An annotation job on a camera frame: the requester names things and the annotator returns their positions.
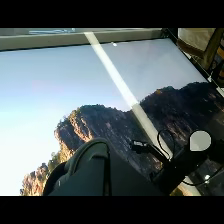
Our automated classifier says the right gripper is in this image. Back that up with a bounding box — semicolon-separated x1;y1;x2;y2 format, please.
149;145;194;197

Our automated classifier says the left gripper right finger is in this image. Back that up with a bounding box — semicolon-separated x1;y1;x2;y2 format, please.
108;152;165;197

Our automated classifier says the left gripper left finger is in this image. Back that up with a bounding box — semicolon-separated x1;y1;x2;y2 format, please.
49;156;108;197

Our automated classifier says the grey-green shirt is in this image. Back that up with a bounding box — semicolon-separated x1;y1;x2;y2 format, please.
42;137;112;197

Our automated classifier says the black cable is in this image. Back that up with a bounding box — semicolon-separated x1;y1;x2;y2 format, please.
181;165;224;188
155;128;177;162

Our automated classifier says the silver frame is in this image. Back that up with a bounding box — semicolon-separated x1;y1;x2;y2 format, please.
0;28;174;52

